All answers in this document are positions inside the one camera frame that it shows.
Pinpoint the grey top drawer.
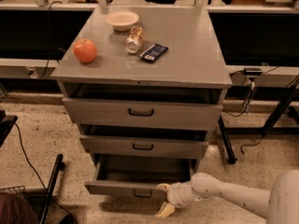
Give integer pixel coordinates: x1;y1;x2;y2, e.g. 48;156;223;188
63;84;222;131

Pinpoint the black floor cable left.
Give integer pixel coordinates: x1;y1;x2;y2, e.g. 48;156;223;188
13;121;48;191

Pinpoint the grey bottom drawer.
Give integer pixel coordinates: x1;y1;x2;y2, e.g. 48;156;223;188
85;154;196;199

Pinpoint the black metal leg left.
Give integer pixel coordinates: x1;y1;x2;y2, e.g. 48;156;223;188
38;154;63;224

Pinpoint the black power adapter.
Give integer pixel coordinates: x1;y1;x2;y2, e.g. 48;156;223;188
243;67;263;76

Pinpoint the grey drawer cabinet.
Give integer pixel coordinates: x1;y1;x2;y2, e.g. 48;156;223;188
50;6;233;173

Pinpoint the clear glass jar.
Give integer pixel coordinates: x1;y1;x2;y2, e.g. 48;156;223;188
124;26;143;54

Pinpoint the white bowl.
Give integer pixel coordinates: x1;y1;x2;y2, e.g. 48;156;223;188
106;11;139;32

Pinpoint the black table leg right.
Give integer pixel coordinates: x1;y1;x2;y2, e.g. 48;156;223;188
218;117;237;164

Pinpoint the black floor cable right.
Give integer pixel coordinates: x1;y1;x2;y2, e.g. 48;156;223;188
239;124;275;155

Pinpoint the red apple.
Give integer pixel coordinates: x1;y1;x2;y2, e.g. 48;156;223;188
73;39;97;63

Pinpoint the grey middle drawer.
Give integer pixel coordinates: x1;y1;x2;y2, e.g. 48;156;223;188
80;126;208;159

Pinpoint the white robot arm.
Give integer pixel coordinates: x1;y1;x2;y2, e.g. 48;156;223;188
156;170;299;224

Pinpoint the black floor cable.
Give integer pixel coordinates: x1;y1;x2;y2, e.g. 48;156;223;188
239;124;275;155
13;121;48;191

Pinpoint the dark blue snack bar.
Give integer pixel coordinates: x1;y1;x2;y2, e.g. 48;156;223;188
139;44;168;63

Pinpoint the grey drawer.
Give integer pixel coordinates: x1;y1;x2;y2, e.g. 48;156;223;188
80;126;208;159
85;154;196;199
63;84;222;131

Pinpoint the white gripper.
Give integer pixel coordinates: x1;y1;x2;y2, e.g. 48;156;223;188
156;181;199;218

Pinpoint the wire basket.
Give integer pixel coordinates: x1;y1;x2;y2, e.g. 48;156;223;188
0;186;25;197

